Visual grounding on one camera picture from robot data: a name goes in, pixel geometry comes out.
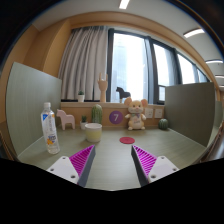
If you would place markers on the white wall socket left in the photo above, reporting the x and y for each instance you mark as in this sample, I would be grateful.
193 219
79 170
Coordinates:
149 113

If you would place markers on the round green cactus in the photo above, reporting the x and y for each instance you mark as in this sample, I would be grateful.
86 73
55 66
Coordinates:
163 124

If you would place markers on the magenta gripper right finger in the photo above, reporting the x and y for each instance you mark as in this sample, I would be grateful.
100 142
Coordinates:
150 168

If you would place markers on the purple number seven sign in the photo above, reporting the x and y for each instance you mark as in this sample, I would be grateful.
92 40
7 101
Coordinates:
116 117

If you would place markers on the clear plastic water bottle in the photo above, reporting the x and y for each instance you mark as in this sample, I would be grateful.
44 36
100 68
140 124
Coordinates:
49 129

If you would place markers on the plush mouse toy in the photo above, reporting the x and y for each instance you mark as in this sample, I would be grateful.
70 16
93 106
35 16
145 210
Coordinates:
135 114

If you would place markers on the right grey desk partition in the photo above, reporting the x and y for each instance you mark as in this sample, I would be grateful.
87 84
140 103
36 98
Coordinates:
190 110

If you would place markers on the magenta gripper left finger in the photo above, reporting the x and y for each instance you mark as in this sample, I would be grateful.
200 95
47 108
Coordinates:
75 168

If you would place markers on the white wall socket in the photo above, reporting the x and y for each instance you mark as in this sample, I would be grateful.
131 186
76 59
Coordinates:
149 113
158 113

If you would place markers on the tall green cactus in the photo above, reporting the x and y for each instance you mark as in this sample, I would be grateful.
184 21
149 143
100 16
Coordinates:
96 114

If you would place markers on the grey desk partition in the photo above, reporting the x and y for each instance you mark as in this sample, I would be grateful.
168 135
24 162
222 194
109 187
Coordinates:
27 91
190 110

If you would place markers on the beige curtain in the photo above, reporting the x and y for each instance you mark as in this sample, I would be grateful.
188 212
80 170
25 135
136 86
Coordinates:
84 59

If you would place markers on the red round coaster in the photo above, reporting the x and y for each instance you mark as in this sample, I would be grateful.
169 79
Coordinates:
127 140

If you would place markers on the potted plant on sill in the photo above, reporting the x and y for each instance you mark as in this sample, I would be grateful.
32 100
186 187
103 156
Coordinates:
81 96

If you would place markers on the small potted plant on desk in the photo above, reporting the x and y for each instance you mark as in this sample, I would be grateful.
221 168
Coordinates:
83 122

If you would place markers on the wooden hand sculpture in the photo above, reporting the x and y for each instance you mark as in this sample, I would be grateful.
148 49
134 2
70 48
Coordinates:
103 85

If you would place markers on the white wall socket right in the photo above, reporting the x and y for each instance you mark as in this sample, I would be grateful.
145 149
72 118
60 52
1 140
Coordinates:
158 113

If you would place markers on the left grey desk partition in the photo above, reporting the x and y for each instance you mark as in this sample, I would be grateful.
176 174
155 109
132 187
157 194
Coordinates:
27 91

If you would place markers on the pink wooden horse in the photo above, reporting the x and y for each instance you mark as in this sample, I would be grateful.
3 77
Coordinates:
65 119

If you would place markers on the white and yellow cup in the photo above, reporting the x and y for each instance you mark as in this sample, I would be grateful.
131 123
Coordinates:
93 132

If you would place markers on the black horse figurine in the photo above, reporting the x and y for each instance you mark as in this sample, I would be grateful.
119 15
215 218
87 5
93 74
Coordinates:
122 94

